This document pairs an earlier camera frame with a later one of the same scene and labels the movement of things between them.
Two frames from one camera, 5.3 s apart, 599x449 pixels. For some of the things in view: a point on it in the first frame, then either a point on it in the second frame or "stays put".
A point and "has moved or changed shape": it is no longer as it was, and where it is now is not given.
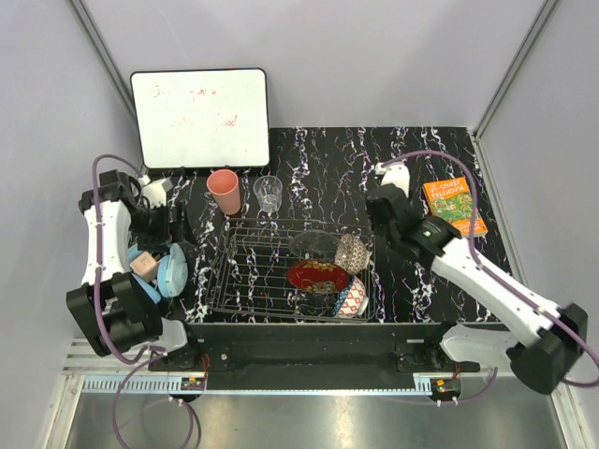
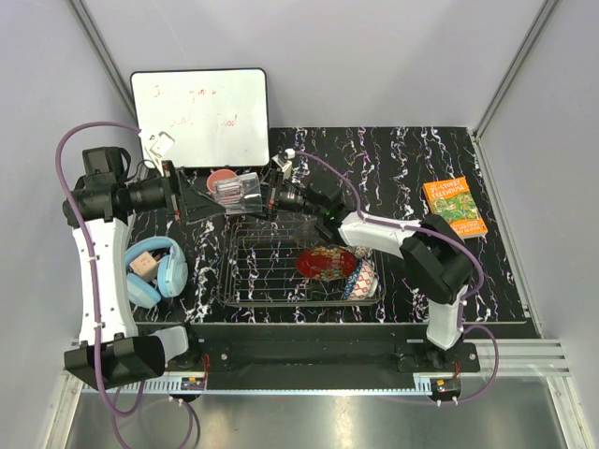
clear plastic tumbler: [269, 191] has moved or changed shape
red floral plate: [318, 277] to [329, 263]
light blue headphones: [172, 272] stays put
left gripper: [169, 232] to [186, 201]
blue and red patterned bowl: [353, 300] to [362, 282]
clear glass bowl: [314, 244] has moved or changed shape
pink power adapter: [144, 267] stays put
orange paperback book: [451, 199] stays put
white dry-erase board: [202, 118] stays put
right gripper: [372, 220] to [261, 206]
